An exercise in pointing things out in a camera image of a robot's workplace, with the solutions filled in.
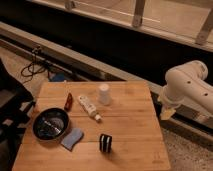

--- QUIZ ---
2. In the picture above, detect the blue sponge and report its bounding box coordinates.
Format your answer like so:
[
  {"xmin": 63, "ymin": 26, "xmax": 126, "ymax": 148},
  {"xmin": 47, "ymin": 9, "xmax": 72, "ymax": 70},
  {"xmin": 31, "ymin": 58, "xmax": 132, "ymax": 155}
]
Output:
[{"xmin": 61, "ymin": 128, "xmax": 84, "ymax": 150}]

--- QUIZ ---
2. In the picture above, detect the black cable bundle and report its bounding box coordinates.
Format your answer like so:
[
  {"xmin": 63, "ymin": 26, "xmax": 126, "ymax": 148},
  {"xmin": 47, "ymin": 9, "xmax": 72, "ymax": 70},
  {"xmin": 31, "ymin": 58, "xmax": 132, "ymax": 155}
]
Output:
[{"xmin": 20, "ymin": 46, "xmax": 51, "ymax": 84}]

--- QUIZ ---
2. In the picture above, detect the black round pan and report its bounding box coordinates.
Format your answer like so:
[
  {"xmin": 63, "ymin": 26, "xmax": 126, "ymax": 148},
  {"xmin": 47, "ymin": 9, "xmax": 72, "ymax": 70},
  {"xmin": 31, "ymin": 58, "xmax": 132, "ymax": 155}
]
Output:
[{"xmin": 33, "ymin": 108, "xmax": 70, "ymax": 141}]

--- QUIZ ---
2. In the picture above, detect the blue object on floor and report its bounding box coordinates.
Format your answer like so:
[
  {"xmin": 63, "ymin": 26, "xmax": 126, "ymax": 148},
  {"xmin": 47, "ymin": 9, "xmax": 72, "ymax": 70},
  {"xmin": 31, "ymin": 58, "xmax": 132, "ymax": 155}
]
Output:
[{"xmin": 50, "ymin": 73, "xmax": 66, "ymax": 82}]

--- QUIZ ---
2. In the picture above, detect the small red brown bottle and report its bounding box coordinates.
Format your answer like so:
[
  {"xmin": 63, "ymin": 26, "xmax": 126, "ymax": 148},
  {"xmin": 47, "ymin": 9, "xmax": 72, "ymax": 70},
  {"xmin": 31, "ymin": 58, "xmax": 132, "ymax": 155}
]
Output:
[{"xmin": 64, "ymin": 93, "xmax": 73, "ymax": 112}]

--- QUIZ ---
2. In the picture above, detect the black white striped eraser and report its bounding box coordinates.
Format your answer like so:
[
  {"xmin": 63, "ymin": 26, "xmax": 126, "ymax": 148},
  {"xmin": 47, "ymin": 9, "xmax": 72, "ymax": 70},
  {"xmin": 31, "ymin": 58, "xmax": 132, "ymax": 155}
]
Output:
[{"xmin": 99, "ymin": 134, "xmax": 112, "ymax": 153}]

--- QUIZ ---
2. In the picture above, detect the black chair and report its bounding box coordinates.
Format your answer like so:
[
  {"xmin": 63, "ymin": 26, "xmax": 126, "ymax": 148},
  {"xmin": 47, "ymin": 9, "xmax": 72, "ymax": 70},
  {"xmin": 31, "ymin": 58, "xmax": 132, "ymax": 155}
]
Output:
[{"xmin": 0, "ymin": 59, "xmax": 35, "ymax": 171}]

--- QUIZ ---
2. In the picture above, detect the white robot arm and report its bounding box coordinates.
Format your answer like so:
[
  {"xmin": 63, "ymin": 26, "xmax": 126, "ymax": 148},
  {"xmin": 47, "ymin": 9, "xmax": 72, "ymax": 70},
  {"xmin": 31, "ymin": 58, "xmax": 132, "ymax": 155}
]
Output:
[{"xmin": 158, "ymin": 60, "xmax": 213, "ymax": 120}]

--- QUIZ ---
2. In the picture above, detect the white tube bottle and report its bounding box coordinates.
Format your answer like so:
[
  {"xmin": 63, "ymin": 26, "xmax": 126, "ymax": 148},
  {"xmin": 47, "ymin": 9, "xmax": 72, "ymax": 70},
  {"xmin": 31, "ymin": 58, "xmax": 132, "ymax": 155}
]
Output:
[{"xmin": 78, "ymin": 95, "xmax": 101, "ymax": 122}]

